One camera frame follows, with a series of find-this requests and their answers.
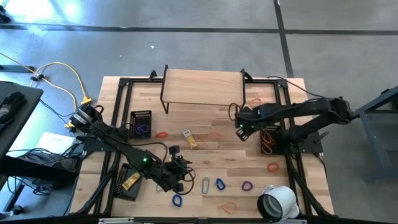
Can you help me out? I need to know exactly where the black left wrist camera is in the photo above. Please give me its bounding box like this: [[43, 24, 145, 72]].
[[169, 144, 182, 158]]

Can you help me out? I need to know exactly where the yellow green crayon box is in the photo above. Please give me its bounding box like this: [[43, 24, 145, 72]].
[[121, 172, 141, 191]]

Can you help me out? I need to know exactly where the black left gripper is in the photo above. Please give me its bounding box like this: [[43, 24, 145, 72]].
[[150, 157, 195, 194]]

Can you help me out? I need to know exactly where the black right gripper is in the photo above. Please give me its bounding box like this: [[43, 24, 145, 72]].
[[235, 105, 264, 142]]

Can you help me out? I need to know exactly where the yellow floor cable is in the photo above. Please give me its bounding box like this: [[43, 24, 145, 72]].
[[0, 52, 93, 130]]

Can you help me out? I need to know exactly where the white cylindrical camera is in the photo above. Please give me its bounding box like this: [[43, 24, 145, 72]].
[[256, 184, 300, 223]]

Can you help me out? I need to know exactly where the blue silicone wristband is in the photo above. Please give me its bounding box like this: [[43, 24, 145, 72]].
[[201, 177, 211, 195]]

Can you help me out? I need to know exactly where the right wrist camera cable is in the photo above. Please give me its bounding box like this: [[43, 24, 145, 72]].
[[228, 102, 242, 123]]

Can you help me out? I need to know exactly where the grey-blue metal stand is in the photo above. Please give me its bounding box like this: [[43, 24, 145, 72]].
[[354, 85, 398, 183]]

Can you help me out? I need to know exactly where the black metal table frame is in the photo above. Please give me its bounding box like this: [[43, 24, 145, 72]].
[[70, 70, 335, 218]]

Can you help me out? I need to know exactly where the black side table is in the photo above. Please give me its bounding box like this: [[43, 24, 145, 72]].
[[0, 80, 44, 162]]

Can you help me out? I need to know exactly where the wooden shelf with black frame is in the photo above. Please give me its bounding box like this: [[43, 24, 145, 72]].
[[160, 64, 247, 115]]

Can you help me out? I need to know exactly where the silver yellow snack bar wrapper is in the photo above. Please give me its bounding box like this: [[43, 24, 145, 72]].
[[182, 129, 198, 149]]

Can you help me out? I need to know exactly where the white box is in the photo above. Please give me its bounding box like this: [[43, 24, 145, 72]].
[[36, 131, 78, 155]]

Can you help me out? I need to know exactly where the black plastic mesh basket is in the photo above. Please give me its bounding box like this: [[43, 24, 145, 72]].
[[129, 110, 153, 140], [113, 162, 143, 202], [259, 124, 285, 156]]

